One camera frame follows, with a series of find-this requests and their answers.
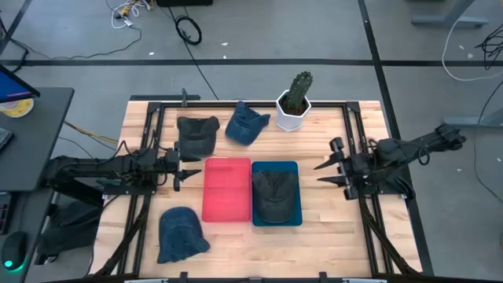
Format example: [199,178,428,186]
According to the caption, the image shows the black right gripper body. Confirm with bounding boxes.
[340,151,373,190]

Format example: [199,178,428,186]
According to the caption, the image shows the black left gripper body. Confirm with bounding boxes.
[163,141,188,193]

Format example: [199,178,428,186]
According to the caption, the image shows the dark gray cap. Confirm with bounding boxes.
[176,115,221,159]
[251,169,299,224]

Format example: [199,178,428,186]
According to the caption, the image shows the blue denim cap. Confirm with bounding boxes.
[224,101,272,147]
[156,206,211,265]

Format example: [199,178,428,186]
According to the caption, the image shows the pink plastic bin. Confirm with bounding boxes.
[201,156,253,223]

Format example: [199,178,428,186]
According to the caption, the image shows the blue plastic bin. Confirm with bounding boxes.
[251,160,304,228]

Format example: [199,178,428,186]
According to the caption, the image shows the green cactus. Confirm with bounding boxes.
[283,70,314,113]

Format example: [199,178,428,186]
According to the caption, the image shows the gray desk leg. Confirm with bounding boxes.
[442,106,503,127]
[410,0,490,29]

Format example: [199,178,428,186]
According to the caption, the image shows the computer monitor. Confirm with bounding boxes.
[0,64,42,105]

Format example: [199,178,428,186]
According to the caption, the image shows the black computer mouse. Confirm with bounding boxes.
[1,230,29,273]

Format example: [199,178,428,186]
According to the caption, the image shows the black aluminium rig frame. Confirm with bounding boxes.
[89,88,435,283]

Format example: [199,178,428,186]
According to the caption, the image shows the yellow cable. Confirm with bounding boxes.
[64,120,119,145]

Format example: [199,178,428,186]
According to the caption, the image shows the coiled black cable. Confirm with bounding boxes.
[168,6,220,101]

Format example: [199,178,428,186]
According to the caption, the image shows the thin black floor cable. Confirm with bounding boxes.
[7,26,143,61]

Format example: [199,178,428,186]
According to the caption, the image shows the long white cable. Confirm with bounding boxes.
[441,0,503,83]

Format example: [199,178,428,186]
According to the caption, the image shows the white cable bundle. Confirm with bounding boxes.
[105,0,153,30]

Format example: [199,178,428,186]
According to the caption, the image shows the tangled black cables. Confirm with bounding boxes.
[474,23,503,71]

